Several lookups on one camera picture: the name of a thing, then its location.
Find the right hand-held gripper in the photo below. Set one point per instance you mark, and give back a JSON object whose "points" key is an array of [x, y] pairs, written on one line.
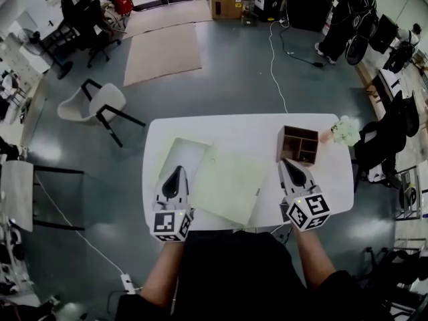
{"points": [[307, 211]]}

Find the black cabinet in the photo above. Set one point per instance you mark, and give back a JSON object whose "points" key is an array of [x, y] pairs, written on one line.
{"points": [[384, 33]]}

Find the red backpack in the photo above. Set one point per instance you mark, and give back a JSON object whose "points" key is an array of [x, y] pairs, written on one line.
{"points": [[122, 0]]}

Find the black yellow-lid storage bin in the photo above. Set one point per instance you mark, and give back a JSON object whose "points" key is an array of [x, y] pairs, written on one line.
{"points": [[269, 5]]}

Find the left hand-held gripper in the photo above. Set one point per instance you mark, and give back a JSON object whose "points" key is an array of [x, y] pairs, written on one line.
{"points": [[168, 222]]}

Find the black white-seat chair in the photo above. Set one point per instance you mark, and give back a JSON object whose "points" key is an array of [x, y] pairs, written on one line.
{"points": [[401, 263]]}

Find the person's left forearm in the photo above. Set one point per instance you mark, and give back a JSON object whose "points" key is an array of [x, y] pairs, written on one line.
{"points": [[164, 273]]}

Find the white flower bouquet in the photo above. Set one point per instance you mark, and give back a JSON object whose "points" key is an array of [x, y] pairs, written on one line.
{"points": [[346, 132]]}

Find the beige floor mat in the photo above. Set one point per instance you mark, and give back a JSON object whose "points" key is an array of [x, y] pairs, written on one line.
{"points": [[167, 15]]}

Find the brown cardboard floor sheet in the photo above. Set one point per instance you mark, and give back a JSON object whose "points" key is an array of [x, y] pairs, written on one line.
{"points": [[164, 55]]}

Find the person's right forearm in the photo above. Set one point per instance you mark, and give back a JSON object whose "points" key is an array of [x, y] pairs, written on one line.
{"points": [[314, 259]]}

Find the black washing machine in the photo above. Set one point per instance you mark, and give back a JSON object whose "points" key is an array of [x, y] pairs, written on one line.
{"points": [[307, 8]]}

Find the grey table black frame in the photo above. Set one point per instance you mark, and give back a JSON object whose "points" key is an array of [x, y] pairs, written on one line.
{"points": [[16, 192]]}

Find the person's black clothing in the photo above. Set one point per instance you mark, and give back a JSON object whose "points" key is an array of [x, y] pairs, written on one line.
{"points": [[240, 279]]}

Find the white power strip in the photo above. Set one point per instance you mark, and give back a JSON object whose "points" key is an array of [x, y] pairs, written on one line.
{"points": [[128, 283]]}

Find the wooden low bench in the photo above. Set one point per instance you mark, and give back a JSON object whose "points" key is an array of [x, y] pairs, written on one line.
{"points": [[366, 79]]}

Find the brown wooden desk organizer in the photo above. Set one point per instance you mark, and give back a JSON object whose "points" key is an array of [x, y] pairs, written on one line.
{"points": [[294, 135]]}

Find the pink vase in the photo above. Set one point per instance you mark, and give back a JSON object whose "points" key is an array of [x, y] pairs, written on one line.
{"points": [[326, 136]]}

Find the black pedestal fan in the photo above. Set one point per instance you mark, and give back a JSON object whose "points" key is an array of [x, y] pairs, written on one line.
{"points": [[28, 37]]}

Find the large cardboard box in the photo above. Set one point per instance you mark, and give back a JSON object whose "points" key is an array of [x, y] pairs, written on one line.
{"points": [[227, 7]]}

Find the white chair black legs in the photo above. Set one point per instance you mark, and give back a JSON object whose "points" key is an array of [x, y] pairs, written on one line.
{"points": [[107, 99]]}

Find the black office chair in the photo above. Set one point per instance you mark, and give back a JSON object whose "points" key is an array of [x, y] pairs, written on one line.
{"points": [[88, 22], [384, 145]]}

